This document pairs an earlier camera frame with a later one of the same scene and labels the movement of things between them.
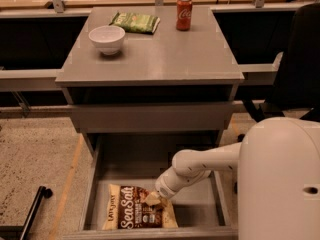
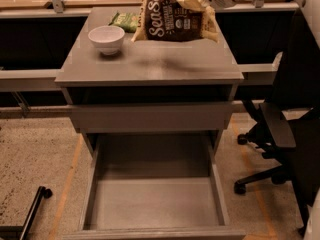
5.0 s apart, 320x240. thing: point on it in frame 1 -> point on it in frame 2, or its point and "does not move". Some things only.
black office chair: (296, 91) does not move
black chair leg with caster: (22, 232) does not move
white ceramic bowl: (108, 38) does not move
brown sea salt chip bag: (127, 208) -> (163, 18)
